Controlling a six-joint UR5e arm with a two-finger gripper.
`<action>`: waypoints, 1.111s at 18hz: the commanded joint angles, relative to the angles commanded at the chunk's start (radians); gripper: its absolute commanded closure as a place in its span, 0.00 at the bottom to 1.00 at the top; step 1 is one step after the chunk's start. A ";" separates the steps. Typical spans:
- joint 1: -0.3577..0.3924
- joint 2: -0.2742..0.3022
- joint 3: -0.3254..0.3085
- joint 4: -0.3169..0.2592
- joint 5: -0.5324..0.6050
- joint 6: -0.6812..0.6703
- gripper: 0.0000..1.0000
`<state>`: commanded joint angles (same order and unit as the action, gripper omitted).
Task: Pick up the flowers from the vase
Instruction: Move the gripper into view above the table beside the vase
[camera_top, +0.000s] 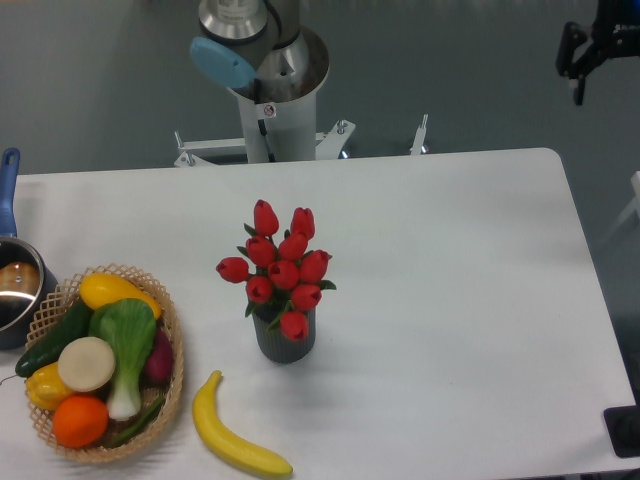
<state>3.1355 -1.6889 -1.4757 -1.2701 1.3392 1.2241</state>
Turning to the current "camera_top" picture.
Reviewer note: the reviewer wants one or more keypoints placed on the green bok choy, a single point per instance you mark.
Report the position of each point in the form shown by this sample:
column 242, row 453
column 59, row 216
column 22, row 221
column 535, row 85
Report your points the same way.
column 128, row 326

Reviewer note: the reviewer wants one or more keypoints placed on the orange fruit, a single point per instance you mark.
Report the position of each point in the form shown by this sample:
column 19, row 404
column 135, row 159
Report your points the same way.
column 79, row 421

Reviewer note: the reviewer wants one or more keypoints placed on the red tulip bouquet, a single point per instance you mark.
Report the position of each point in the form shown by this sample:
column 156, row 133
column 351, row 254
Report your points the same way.
column 283, row 281

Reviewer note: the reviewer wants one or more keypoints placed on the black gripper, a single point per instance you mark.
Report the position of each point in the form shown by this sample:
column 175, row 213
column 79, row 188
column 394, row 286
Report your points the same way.
column 615, row 34

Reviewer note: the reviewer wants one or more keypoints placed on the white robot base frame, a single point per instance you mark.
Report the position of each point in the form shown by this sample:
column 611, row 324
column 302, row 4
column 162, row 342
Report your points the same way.
column 210, row 147

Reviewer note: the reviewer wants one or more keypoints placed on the yellow squash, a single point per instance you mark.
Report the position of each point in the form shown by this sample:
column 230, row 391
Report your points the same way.
column 100, row 289

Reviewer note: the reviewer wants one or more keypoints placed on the black box at table edge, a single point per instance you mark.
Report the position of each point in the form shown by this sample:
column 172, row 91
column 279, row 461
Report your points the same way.
column 623, row 428

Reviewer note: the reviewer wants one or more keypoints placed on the green chili pepper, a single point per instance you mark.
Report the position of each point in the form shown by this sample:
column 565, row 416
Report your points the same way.
column 139, row 424

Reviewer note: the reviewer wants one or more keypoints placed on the yellow bell pepper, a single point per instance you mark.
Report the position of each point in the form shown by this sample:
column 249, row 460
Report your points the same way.
column 45, row 388

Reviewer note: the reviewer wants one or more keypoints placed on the woven wicker basket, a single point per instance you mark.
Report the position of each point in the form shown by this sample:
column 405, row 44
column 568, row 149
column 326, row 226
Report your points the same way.
column 53, row 308

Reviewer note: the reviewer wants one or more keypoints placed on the yellow banana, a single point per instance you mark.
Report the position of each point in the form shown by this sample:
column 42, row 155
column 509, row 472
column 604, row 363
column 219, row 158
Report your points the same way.
column 227, row 445

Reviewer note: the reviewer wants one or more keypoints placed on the blue handled saucepan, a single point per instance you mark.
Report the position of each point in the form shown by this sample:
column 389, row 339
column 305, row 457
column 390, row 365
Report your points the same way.
column 25, row 278

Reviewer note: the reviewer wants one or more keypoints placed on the dark grey ribbed vase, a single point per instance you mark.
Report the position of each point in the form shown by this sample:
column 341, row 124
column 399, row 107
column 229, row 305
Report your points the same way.
column 274, row 345

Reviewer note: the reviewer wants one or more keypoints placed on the dark green cucumber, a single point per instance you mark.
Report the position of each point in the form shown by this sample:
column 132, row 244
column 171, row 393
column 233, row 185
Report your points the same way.
column 73, row 325

